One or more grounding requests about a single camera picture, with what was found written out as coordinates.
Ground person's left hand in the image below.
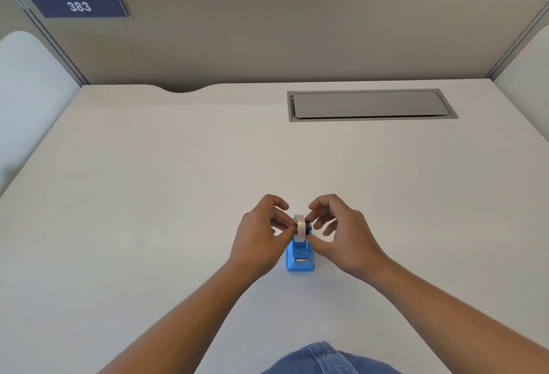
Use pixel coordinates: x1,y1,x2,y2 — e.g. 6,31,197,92
226,194,298,289

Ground person's right hand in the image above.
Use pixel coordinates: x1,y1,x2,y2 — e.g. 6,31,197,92
306,193,390,285

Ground person's right forearm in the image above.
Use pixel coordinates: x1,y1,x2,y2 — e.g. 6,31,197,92
368,257,549,374

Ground person's left forearm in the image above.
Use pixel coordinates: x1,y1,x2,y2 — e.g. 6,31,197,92
98,260,254,374

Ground blue tape dispenser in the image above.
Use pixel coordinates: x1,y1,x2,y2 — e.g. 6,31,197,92
286,232,316,273

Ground person's blue jeans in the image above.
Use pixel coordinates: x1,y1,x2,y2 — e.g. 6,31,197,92
260,341,405,374

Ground beige desk partition panel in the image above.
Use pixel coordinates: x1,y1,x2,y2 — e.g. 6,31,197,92
0,0,549,94

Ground blue number sign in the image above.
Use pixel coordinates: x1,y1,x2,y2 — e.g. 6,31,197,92
29,0,129,19

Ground grey desk cable cover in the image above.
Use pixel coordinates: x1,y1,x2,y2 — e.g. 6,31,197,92
287,89,459,123

